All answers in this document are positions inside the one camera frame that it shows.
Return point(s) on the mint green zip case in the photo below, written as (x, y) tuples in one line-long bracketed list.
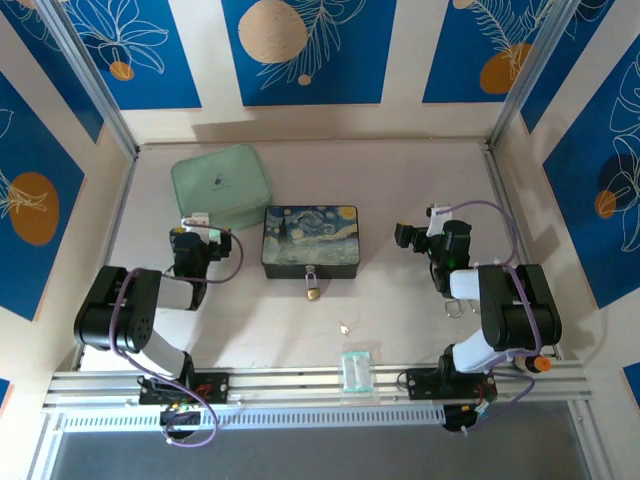
[(215, 185)]

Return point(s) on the starry night tin box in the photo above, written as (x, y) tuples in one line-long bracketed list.
[(310, 235)]

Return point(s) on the small brass padlock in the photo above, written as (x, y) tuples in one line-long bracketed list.
[(313, 294)]

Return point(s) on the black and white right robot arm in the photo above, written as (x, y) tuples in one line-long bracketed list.
[(520, 310)]

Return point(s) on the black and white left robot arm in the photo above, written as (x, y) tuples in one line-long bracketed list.
[(125, 310)]

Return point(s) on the clear plastic bag with strips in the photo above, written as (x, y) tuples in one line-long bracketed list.
[(356, 370)]

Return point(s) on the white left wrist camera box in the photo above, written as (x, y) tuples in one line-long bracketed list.
[(196, 220)]

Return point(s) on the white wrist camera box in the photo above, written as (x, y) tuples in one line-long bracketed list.
[(439, 212), (196, 220)]

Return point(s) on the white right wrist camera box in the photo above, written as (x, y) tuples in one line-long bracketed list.
[(439, 212)]

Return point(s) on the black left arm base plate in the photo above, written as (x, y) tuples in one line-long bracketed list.
[(215, 387)]

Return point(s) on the blue floral wall poster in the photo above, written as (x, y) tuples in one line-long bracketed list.
[(30, 260), (150, 50), (580, 200), (320, 75), (460, 50)]

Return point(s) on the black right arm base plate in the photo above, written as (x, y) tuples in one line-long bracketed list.
[(425, 382)]

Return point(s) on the aluminium front rail frame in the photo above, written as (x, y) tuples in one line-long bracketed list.
[(310, 387)]

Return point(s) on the aluminium corner post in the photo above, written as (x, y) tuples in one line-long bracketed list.
[(95, 85), (525, 75)]

